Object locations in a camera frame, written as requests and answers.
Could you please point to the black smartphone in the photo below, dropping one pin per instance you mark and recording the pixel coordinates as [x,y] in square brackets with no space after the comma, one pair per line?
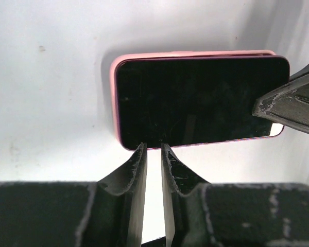
[195,103]

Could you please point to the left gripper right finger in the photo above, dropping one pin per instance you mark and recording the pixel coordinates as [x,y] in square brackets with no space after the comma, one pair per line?
[181,199]

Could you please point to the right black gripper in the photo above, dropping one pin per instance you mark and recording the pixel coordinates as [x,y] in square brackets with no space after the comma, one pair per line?
[288,105]

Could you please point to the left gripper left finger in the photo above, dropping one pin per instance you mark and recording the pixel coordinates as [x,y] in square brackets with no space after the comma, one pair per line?
[114,213]

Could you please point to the pink phone case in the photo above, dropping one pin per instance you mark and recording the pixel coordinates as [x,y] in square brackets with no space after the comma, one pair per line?
[114,103]

